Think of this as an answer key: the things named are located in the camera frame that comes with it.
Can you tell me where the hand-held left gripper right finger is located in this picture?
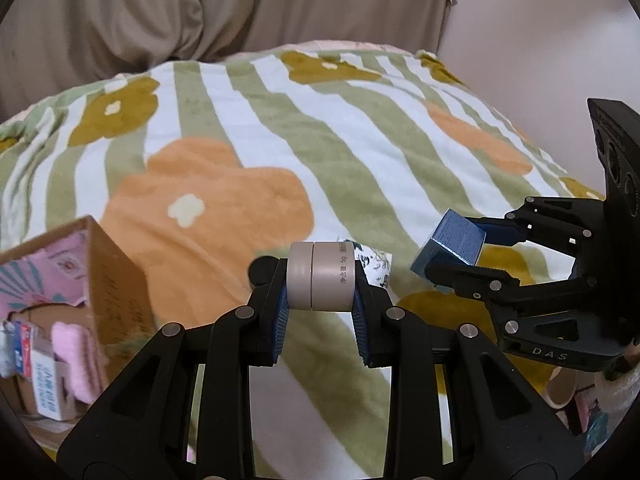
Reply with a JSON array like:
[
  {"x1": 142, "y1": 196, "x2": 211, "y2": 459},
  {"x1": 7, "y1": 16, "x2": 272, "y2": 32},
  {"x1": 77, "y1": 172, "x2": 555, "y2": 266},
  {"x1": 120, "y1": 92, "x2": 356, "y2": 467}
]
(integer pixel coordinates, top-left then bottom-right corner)
[{"x1": 351, "y1": 279, "x2": 585, "y2": 480}]

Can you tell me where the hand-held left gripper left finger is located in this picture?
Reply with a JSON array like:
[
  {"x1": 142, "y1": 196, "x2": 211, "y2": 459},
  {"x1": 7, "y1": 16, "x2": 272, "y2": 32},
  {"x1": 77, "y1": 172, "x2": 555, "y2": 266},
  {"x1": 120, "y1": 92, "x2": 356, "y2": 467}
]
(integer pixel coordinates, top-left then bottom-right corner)
[{"x1": 56, "y1": 279, "x2": 292, "y2": 480}]

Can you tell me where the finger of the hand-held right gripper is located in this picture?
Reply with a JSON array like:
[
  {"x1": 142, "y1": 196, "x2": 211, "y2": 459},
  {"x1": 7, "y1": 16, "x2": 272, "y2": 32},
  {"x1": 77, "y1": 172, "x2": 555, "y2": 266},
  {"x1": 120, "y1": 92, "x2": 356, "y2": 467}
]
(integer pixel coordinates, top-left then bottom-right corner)
[
  {"x1": 465, "y1": 197, "x2": 609, "y2": 261},
  {"x1": 426, "y1": 261, "x2": 599, "y2": 332}
]

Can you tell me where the small blue cube box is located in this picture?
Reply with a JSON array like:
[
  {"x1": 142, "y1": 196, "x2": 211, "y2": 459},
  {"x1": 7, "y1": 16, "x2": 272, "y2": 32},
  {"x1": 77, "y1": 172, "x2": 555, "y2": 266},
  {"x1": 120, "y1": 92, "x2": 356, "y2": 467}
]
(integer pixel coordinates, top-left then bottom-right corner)
[{"x1": 410, "y1": 208, "x2": 487, "y2": 286}]

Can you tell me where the beige round jar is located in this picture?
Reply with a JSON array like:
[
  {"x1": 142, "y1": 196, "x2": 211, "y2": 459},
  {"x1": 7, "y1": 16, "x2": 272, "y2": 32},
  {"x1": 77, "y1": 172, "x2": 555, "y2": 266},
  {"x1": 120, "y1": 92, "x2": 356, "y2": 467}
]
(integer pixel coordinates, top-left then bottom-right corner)
[{"x1": 286, "y1": 241, "x2": 357, "y2": 311}]

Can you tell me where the cardboard box with pink lining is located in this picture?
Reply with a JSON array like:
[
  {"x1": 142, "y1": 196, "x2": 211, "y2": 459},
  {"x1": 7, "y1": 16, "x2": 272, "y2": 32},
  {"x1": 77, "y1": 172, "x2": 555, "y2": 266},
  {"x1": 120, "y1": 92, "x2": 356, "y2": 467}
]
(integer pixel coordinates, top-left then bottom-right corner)
[{"x1": 0, "y1": 215, "x2": 157, "y2": 450}]

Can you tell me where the pink towel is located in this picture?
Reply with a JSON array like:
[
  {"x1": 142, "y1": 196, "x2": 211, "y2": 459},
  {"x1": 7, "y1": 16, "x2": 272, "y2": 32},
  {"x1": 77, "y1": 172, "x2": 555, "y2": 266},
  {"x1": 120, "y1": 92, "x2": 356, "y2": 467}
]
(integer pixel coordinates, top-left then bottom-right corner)
[{"x1": 51, "y1": 322, "x2": 109, "y2": 406}]

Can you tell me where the blue and white carton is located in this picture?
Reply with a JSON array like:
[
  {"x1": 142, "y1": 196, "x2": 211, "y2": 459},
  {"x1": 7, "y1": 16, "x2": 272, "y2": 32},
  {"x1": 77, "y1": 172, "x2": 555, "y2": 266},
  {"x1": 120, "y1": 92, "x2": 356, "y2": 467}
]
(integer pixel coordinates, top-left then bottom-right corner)
[{"x1": 14, "y1": 334, "x2": 81, "y2": 422}]

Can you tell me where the clear plastic case blue label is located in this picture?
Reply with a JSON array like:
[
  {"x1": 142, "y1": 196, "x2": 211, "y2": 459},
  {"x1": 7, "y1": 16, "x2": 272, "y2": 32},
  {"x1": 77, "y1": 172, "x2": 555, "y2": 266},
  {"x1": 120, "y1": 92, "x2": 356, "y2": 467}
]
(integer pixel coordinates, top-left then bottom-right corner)
[{"x1": 11, "y1": 319, "x2": 41, "y2": 376}]

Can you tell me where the white patterned sock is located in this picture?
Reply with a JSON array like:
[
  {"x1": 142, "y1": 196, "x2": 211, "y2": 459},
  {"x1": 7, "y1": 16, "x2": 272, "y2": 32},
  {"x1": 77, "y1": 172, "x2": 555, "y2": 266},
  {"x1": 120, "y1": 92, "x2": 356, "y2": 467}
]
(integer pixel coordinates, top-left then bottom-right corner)
[{"x1": 0, "y1": 320, "x2": 16, "y2": 379}]

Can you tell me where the black round jar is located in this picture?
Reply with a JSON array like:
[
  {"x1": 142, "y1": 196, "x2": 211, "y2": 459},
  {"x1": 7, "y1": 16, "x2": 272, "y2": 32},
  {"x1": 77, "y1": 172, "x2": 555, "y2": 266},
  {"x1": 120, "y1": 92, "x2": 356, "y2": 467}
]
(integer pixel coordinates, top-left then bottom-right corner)
[{"x1": 249, "y1": 256, "x2": 281, "y2": 289}]

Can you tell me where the black and white printed packet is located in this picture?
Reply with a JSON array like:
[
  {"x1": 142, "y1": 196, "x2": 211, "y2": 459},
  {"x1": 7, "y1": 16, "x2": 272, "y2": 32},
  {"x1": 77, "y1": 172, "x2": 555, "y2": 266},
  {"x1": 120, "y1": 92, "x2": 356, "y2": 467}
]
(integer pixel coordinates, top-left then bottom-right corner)
[{"x1": 340, "y1": 237, "x2": 394, "y2": 289}]

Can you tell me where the pink patterned object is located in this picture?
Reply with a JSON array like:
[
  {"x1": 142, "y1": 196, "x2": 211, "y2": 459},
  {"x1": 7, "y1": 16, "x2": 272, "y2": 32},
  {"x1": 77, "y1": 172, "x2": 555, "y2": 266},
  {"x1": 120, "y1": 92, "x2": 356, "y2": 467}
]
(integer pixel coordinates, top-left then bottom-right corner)
[{"x1": 565, "y1": 391, "x2": 619, "y2": 461}]

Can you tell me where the striped flower blanket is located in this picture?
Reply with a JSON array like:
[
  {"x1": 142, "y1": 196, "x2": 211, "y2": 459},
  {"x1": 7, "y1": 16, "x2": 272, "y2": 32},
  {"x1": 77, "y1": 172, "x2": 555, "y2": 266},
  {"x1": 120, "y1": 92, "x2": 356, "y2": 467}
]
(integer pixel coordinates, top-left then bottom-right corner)
[{"x1": 0, "y1": 44, "x2": 609, "y2": 480}]

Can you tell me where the beige curtain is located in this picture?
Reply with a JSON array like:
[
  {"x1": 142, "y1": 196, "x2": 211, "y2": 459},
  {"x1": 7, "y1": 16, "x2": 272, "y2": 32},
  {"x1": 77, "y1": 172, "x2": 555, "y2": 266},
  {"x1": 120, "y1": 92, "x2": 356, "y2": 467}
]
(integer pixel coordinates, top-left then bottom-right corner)
[{"x1": 0, "y1": 0, "x2": 459, "y2": 124}]

